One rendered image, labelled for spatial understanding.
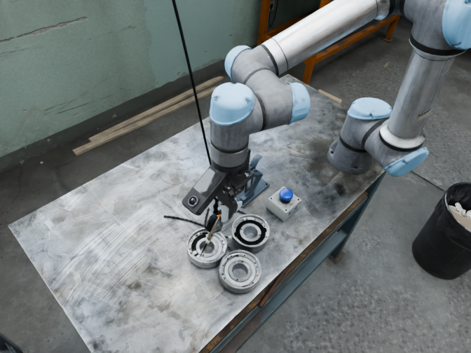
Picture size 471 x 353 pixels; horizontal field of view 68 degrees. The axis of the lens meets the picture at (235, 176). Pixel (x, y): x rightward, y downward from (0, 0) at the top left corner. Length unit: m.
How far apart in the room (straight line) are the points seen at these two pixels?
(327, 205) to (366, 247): 1.00
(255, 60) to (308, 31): 0.12
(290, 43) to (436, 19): 0.27
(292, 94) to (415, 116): 0.39
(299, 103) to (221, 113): 0.16
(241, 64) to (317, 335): 1.34
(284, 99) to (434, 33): 0.33
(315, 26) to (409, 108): 0.32
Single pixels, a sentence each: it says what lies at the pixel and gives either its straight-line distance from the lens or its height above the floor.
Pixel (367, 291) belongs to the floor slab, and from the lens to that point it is 1.95.
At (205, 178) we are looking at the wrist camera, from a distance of 0.73.
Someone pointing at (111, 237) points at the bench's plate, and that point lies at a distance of 1.02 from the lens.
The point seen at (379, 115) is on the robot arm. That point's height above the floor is 1.03.
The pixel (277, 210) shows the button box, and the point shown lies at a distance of 1.02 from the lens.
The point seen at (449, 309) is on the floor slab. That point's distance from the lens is 2.10.
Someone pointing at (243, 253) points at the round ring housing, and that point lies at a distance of 0.93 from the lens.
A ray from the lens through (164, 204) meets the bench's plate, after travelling 1.05.
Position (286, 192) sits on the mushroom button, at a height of 0.87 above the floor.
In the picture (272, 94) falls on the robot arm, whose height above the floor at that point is 1.27.
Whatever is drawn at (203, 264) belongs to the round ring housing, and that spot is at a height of 0.83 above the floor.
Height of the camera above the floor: 1.63
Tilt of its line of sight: 48 degrees down
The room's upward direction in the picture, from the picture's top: 5 degrees clockwise
